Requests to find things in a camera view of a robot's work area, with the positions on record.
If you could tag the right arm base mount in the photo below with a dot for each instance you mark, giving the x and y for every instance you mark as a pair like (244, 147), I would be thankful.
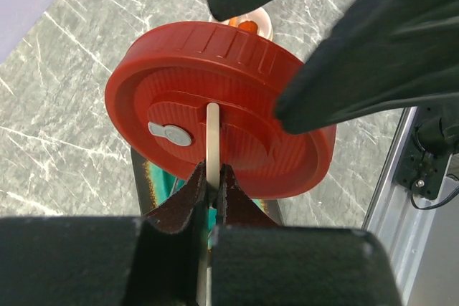
(432, 139)

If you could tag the red fried chicken piece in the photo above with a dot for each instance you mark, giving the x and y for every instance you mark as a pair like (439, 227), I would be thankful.
(248, 26)

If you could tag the aluminium mounting rail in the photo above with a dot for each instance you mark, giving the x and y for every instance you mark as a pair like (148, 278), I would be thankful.
(422, 245)

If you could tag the red round lid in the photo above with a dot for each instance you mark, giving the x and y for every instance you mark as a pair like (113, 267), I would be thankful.
(158, 95)

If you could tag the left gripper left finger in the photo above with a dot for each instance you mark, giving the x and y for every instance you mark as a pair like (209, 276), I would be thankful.
(158, 259)

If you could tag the cream white bowl container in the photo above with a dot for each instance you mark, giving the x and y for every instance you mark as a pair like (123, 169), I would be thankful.
(257, 21)

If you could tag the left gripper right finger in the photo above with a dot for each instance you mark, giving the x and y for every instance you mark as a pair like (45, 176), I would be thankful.
(257, 262)

